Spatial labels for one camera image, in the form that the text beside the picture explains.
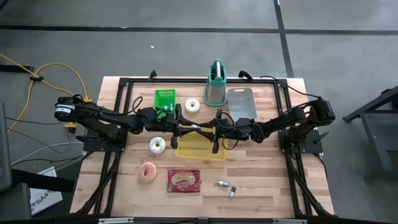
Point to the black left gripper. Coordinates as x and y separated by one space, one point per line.
166 123

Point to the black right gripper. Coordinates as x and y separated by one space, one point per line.
233 130

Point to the cream glazed donut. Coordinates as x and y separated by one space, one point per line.
188 105

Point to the white sprinkled donut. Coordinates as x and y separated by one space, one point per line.
153 145

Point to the dropper bottle with red label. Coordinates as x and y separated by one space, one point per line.
223 183

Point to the red snack packet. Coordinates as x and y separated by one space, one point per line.
183 181

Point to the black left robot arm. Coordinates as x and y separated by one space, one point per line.
102 116

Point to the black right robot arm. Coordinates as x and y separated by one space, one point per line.
280 123

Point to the yellow translucent plastic bin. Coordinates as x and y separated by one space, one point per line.
199 149

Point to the small green plastic basket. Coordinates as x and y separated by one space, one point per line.
161 99

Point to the grey plastic bin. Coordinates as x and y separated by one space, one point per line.
242 104

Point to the pink sprinkled donut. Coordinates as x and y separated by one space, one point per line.
142 172

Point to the yellow plug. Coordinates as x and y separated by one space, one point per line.
70 126

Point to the black beam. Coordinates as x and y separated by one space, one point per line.
43 182

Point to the white labelled box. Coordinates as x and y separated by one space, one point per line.
43 199

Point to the black metal stand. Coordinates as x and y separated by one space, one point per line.
373 102

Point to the black floor bar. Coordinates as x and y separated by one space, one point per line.
15 68

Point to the grey cabinet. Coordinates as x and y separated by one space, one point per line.
12 202

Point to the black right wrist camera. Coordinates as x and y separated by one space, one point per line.
244 122

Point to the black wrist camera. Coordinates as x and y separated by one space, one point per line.
148 112
244 122

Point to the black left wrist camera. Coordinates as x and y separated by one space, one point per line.
148 112

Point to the black metal table frame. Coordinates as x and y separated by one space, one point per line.
202 81

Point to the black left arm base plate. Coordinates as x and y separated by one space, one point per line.
93 144

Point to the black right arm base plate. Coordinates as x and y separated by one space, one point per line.
311 146

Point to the silver bracket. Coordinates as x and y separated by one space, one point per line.
289 221
115 220

